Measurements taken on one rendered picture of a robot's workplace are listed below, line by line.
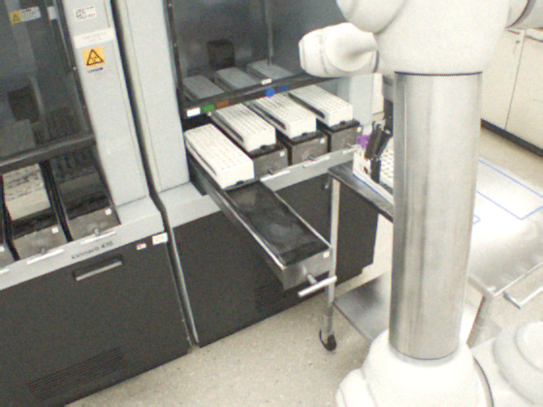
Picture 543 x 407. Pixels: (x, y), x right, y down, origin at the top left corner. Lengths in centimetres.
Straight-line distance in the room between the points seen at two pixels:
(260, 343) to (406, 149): 148
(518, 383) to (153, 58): 110
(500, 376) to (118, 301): 115
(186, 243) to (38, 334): 54
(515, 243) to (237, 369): 114
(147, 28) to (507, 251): 104
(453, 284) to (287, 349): 136
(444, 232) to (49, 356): 134
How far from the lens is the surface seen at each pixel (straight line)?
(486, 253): 113
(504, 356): 76
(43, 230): 133
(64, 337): 160
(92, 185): 138
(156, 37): 129
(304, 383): 181
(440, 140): 53
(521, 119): 340
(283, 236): 113
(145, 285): 153
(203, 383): 185
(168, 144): 140
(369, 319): 165
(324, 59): 102
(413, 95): 52
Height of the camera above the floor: 153
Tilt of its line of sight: 36 degrees down
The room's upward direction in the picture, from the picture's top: 3 degrees counter-clockwise
